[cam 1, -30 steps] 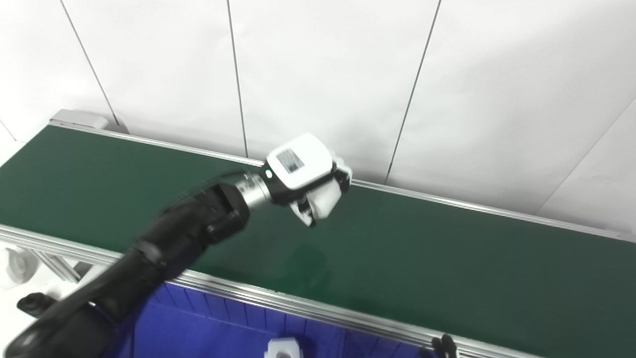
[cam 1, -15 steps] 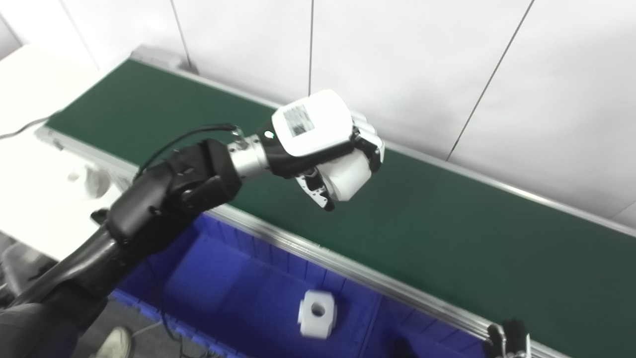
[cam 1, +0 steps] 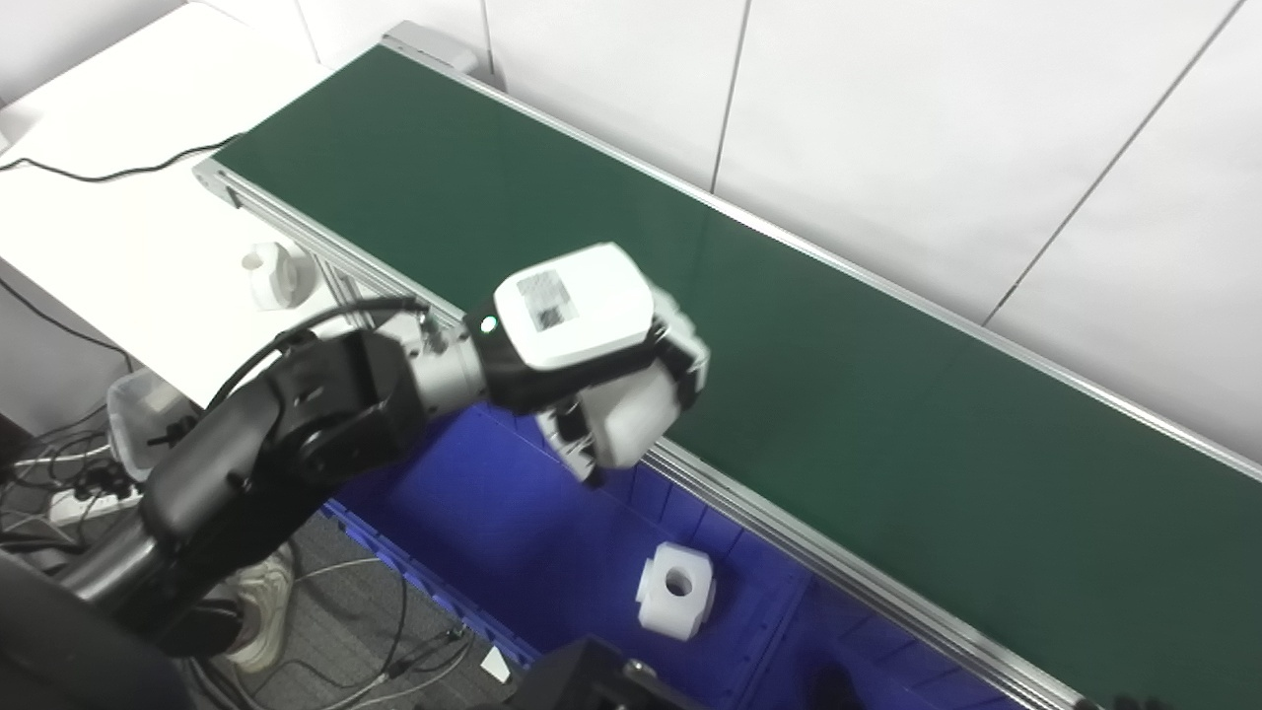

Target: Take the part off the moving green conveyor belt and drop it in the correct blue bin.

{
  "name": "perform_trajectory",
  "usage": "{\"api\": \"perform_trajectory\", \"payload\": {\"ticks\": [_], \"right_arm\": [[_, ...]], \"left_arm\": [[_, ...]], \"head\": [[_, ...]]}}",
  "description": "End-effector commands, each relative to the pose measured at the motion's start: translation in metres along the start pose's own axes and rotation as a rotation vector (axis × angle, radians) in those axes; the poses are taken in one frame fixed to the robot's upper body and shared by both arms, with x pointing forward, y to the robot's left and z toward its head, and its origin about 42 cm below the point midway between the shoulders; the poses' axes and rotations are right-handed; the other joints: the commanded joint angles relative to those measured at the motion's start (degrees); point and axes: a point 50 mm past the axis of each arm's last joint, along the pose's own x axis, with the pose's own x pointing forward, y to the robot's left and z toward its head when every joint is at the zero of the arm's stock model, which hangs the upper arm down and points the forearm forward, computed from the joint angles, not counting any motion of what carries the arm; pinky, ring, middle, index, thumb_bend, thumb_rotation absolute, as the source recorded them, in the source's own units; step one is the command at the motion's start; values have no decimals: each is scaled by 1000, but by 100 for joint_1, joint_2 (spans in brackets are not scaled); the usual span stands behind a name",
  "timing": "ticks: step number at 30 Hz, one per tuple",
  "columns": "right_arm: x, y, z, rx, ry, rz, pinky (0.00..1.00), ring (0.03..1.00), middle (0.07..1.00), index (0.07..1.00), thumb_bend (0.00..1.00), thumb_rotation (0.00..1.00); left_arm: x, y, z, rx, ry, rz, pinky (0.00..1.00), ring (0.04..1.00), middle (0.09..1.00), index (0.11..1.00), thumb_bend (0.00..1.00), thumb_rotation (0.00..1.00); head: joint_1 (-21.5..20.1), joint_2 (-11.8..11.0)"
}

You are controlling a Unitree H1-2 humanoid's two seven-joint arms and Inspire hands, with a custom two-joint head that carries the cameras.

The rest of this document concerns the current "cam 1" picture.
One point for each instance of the white cube part with hole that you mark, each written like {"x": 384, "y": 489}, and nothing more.
{"x": 675, "y": 592}

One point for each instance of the blue plastic bin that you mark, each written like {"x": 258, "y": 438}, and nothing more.
{"x": 513, "y": 532}
{"x": 897, "y": 671}

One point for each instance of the green conveyor belt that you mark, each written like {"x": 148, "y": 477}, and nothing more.
{"x": 887, "y": 394}

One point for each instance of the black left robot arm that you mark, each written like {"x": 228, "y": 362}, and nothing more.
{"x": 296, "y": 424}

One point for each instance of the black plastic part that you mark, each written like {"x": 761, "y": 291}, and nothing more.
{"x": 836, "y": 690}

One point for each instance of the white sneaker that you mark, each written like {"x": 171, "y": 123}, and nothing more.
{"x": 261, "y": 611}

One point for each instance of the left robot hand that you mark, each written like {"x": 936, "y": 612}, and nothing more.
{"x": 572, "y": 316}

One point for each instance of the grey conveyor motor housing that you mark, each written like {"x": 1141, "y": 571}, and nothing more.
{"x": 429, "y": 44}

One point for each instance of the black robot chest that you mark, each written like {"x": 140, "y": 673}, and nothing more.
{"x": 592, "y": 680}

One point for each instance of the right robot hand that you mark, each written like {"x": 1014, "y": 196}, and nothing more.
{"x": 1139, "y": 704}

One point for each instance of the white octagonal plastic part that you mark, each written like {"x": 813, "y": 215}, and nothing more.
{"x": 631, "y": 419}

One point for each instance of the clear plastic container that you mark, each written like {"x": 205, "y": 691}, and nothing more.
{"x": 138, "y": 414}

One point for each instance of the small white card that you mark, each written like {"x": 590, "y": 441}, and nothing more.
{"x": 496, "y": 664}

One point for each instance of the white power strip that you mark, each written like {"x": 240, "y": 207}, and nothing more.
{"x": 79, "y": 505}

